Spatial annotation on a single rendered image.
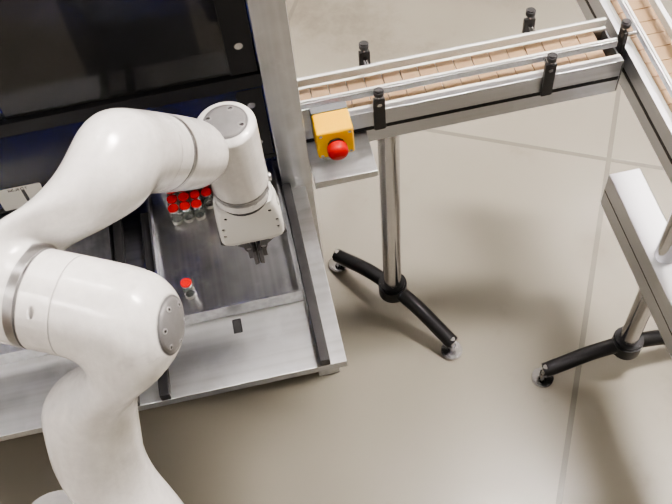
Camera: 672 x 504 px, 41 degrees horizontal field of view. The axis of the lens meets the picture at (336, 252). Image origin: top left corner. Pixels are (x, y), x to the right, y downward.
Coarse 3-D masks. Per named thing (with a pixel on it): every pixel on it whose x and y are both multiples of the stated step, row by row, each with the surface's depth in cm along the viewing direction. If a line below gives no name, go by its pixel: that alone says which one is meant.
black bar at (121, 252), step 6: (120, 222) 178; (114, 228) 177; (120, 228) 177; (114, 234) 176; (120, 234) 176; (114, 240) 175; (120, 240) 175; (114, 246) 175; (120, 246) 175; (114, 252) 174; (120, 252) 174; (120, 258) 173; (138, 396) 158; (138, 402) 157
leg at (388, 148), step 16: (384, 144) 200; (384, 160) 205; (384, 176) 210; (384, 192) 216; (384, 208) 221; (400, 208) 225; (384, 224) 227; (400, 224) 230; (384, 240) 234; (400, 240) 235; (384, 256) 240; (400, 256) 242; (384, 272) 248; (400, 272) 248
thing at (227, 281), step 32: (160, 224) 179; (192, 224) 178; (160, 256) 175; (192, 256) 174; (224, 256) 174; (288, 256) 173; (224, 288) 170; (256, 288) 170; (288, 288) 169; (192, 320) 166
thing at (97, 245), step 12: (0, 216) 183; (108, 228) 175; (84, 240) 178; (96, 240) 178; (108, 240) 174; (72, 252) 177; (84, 252) 177; (96, 252) 176; (108, 252) 176; (0, 348) 166; (12, 348) 166; (0, 360) 163; (12, 360) 164
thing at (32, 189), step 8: (32, 184) 165; (40, 184) 166; (0, 192) 165; (8, 192) 166; (16, 192) 166; (32, 192) 167; (0, 200) 167; (8, 200) 167; (16, 200) 168; (24, 200) 168; (8, 208) 169; (16, 208) 170
